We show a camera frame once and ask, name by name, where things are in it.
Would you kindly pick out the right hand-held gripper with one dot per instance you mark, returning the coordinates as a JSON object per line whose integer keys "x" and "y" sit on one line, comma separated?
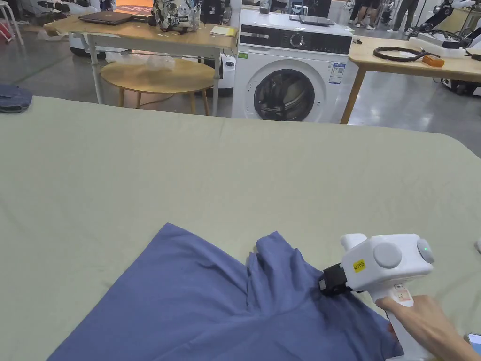
{"x": 391, "y": 255}

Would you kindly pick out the blue shirt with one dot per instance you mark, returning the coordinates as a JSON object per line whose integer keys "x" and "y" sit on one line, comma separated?
{"x": 180, "y": 301}

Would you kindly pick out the person's right forearm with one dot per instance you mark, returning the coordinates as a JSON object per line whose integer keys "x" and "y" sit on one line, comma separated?
{"x": 464, "y": 351}

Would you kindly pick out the person's right hand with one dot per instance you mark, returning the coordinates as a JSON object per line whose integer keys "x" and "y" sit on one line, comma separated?
{"x": 424, "y": 319}

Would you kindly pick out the bed with pale green sheet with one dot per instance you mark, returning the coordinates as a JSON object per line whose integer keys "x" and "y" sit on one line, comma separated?
{"x": 225, "y": 169}

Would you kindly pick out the white washing machine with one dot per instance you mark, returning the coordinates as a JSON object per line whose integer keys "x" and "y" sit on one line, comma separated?
{"x": 289, "y": 75}

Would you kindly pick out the group of people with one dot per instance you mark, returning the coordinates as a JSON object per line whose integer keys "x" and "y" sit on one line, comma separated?
{"x": 404, "y": 15}

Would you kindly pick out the dark blue folded garment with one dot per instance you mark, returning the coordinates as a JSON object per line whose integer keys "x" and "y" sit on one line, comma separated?
{"x": 13, "y": 98}

